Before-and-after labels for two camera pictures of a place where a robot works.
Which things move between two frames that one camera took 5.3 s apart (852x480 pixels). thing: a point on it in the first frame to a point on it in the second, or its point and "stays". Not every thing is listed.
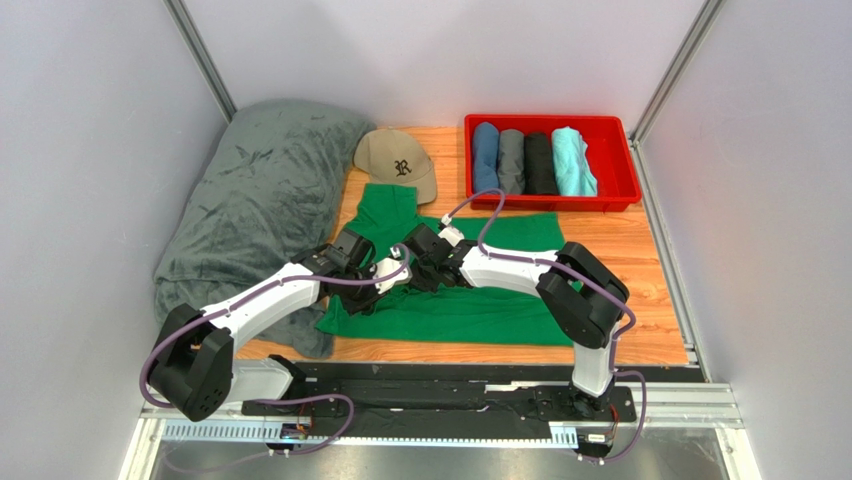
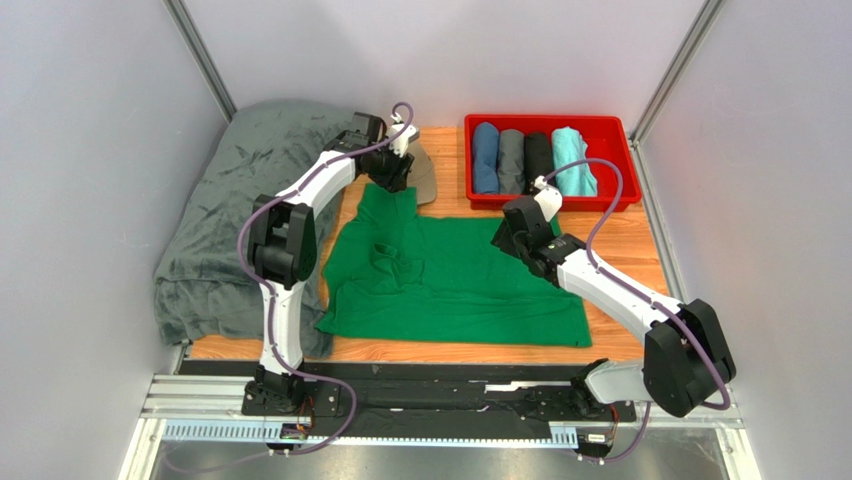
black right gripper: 431,270 to 509,236
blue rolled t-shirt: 485,150 stays
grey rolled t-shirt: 511,172 stays
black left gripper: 354,307 to 395,180
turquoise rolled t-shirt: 574,175 stays
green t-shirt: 483,312 stays
